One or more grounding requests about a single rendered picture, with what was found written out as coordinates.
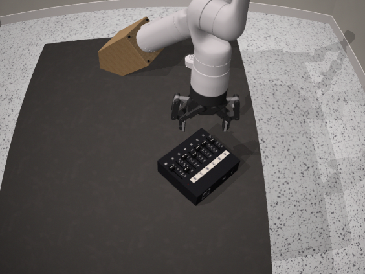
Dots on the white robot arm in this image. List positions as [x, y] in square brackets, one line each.
[211, 24]

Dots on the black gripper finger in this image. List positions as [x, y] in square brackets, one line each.
[227, 115]
[185, 113]

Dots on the black lighting desk with faders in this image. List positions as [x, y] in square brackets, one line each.
[198, 166]

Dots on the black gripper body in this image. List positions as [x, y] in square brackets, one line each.
[195, 99]

